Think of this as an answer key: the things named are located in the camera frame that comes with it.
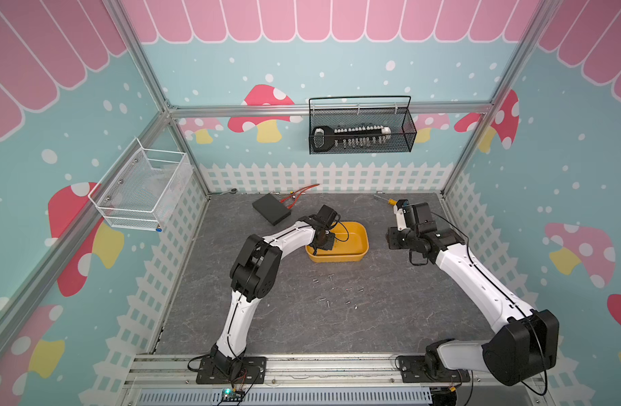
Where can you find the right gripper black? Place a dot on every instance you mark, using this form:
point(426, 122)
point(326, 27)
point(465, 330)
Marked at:
point(392, 237)

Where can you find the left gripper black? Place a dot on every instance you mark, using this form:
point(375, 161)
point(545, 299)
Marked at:
point(328, 243)

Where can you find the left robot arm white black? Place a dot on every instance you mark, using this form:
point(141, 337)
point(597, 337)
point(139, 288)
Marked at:
point(253, 276)

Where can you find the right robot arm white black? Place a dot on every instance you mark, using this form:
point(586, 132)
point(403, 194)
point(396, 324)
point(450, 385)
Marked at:
point(524, 342)

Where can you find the yellow plastic storage box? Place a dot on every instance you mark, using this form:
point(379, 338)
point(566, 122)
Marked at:
point(351, 244)

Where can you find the black flat box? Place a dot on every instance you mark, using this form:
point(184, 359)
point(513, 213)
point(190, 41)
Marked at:
point(271, 208)

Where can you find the yellow black screwdriver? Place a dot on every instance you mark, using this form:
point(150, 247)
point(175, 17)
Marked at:
point(387, 200)

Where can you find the black socket bit holder set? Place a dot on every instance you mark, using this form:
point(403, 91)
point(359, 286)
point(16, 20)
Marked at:
point(325, 138)

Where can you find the green circuit board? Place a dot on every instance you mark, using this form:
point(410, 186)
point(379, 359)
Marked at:
point(230, 395)

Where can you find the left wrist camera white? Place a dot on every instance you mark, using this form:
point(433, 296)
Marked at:
point(327, 217)

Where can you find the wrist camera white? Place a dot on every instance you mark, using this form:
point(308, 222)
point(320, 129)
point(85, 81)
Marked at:
point(415, 217)
point(327, 217)

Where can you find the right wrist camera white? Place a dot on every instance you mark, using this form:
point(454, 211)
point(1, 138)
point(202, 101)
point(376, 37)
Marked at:
point(415, 217)

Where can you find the red handled pliers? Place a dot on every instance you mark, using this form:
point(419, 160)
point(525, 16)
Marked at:
point(292, 198)

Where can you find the black wire mesh basket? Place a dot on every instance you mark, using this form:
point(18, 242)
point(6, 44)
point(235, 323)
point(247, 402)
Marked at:
point(360, 124)

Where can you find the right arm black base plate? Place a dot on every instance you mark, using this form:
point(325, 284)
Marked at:
point(421, 369)

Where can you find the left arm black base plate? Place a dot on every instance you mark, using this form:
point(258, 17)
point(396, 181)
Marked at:
point(242, 370)

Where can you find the white wire mesh basket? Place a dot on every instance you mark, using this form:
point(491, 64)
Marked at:
point(142, 190)

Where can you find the aluminium front rail frame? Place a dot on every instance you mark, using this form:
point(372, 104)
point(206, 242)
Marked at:
point(320, 379)

